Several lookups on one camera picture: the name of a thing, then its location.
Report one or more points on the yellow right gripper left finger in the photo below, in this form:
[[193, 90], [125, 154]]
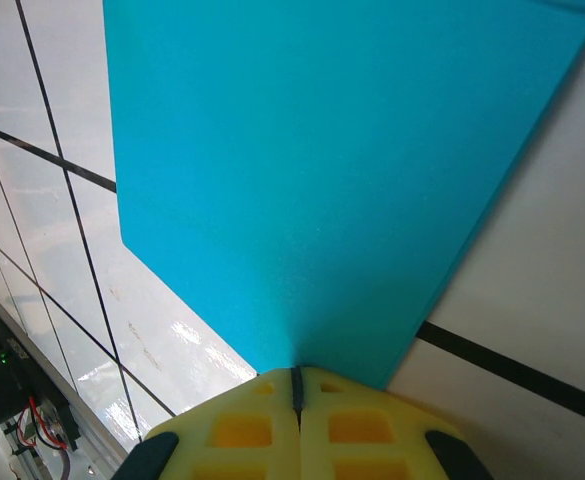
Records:
[[232, 435]]

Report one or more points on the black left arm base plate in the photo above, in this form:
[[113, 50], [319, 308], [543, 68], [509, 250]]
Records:
[[32, 360]]

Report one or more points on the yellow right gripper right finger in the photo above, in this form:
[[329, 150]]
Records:
[[372, 435]]

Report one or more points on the teal blue cloth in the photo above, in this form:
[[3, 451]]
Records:
[[322, 175]]

